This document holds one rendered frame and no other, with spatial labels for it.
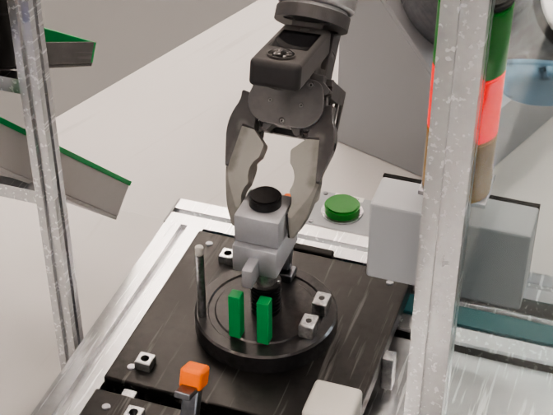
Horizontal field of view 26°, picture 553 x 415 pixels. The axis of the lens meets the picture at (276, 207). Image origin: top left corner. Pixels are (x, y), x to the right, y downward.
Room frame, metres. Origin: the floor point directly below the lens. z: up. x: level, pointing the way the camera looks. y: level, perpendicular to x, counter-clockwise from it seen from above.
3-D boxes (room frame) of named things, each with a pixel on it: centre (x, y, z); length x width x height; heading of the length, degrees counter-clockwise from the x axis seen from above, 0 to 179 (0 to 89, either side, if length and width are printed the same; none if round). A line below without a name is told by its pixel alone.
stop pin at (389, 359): (0.85, -0.11, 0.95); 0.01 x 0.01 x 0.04; 71
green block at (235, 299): (0.85, 0.04, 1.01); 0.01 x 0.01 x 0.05; 71
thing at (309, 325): (0.85, -0.03, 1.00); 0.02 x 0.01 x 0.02; 161
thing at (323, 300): (0.88, -0.04, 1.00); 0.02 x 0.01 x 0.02; 161
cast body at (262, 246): (0.88, 0.01, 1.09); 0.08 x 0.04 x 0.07; 161
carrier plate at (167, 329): (0.89, 0.01, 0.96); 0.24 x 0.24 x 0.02; 71
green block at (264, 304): (0.84, 0.01, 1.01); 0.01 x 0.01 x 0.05; 71
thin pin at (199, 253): (0.88, 0.07, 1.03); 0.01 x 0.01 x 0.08
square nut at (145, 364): (0.83, 0.12, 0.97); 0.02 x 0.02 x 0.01; 71
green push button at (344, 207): (1.08, -0.07, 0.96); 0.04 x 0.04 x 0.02
